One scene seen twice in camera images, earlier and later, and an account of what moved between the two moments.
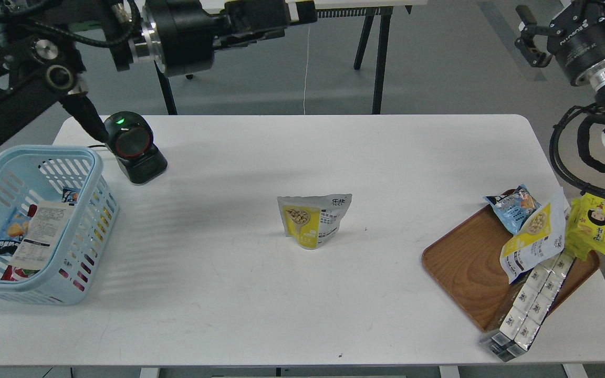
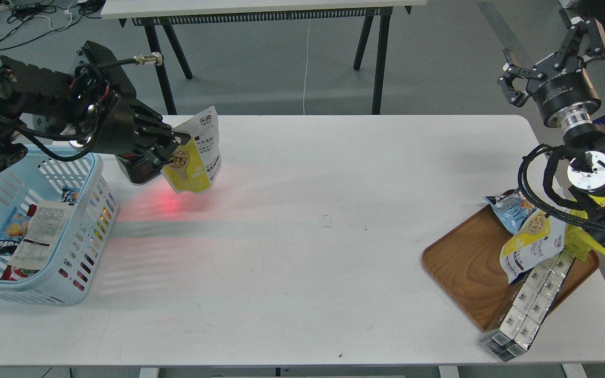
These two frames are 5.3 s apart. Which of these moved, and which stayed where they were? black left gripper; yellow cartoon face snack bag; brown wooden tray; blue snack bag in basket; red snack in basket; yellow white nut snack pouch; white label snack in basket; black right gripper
Moved: black left gripper; yellow white nut snack pouch; black right gripper
Stayed: brown wooden tray; yellow cartoon face snack bag; white label snack in basket; blue snack bag in basket; red snack in basket
